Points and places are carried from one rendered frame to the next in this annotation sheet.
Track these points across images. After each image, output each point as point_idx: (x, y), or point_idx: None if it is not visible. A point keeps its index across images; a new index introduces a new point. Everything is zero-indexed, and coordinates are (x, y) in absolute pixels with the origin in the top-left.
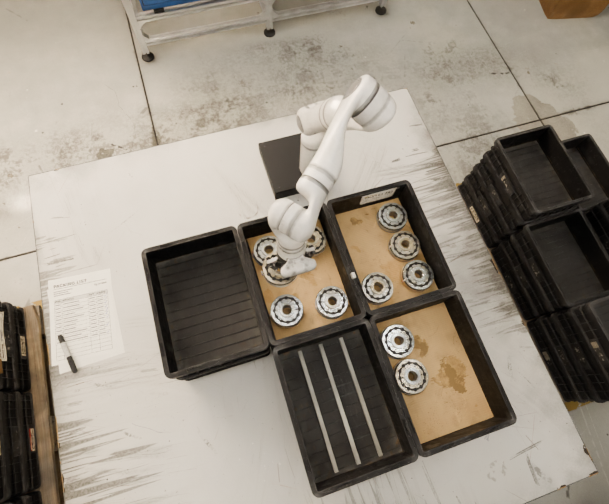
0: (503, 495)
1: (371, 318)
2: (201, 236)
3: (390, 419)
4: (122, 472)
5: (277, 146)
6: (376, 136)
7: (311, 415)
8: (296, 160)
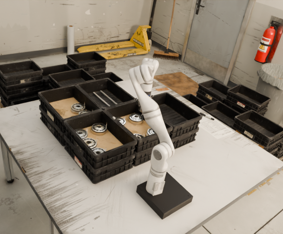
0: (31, 104)
1: (101, 108)
2: (184, 122)
3: None
4: None
5: (180, 197)
6: (116, 232)
7: (113, 100)
8: (164, 191)
